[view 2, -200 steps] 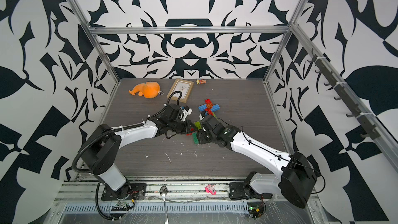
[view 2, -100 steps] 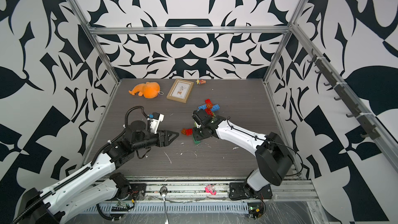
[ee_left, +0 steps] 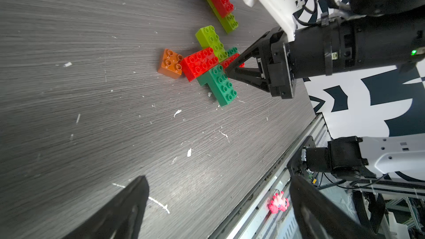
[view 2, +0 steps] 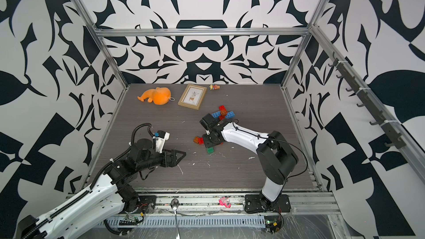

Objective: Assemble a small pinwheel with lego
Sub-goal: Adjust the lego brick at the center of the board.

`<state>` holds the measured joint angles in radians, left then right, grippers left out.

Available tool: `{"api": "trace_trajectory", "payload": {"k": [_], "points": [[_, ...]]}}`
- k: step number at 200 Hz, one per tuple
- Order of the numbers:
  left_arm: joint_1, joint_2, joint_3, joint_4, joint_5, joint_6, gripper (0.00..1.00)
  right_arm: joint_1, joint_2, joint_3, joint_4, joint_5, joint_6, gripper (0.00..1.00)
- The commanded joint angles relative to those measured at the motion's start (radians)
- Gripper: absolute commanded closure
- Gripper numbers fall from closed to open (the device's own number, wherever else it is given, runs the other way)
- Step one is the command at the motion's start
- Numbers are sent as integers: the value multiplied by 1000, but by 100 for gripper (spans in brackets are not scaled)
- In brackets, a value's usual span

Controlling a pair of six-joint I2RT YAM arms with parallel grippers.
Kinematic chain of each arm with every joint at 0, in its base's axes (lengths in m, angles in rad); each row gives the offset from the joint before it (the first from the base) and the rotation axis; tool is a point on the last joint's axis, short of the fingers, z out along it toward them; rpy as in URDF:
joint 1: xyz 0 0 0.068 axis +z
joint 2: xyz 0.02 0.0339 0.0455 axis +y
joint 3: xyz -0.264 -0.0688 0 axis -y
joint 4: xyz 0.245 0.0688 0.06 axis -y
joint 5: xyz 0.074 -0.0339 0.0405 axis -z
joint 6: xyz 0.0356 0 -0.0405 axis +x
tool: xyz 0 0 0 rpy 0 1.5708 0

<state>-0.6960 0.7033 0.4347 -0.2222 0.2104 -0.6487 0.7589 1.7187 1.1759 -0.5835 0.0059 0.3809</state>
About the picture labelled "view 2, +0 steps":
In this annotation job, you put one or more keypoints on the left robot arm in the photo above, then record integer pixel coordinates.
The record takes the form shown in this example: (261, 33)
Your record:
(110, 191)

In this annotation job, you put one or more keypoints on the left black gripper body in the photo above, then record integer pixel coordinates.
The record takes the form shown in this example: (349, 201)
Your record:
(165, 161)

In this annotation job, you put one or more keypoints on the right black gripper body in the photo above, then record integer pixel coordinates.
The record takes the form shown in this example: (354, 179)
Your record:
(208, 140)

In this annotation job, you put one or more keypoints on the orange plush toy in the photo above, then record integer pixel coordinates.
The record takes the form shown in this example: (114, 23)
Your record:
(159, 96)

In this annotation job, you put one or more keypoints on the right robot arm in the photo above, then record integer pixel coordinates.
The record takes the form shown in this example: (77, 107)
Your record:
(277, 158)

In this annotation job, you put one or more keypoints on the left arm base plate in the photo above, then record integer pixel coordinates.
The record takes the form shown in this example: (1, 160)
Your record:
(143, 204)

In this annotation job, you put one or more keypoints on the pink toy on rail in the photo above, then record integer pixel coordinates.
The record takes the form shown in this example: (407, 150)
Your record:
(225, 201)

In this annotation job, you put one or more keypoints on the metal spoon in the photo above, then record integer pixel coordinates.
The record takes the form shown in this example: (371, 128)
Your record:
(174, 204)

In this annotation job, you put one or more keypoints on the wall hook rack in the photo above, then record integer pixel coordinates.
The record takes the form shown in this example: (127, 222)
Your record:
(369, 100)

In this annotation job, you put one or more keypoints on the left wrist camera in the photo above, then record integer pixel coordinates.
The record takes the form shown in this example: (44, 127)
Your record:
(159, 140)

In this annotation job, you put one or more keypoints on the wooden picture frame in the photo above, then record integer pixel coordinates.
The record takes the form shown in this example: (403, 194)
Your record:
(192, 96)

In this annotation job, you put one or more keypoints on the small toy figure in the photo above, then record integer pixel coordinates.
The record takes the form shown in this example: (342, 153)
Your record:
(214, 87)

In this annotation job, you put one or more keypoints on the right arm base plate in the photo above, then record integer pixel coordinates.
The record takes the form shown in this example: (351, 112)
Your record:
(257, 203)

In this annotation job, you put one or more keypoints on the blue lego brick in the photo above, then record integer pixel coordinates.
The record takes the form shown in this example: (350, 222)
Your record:
(230, 115)
(216, 114)

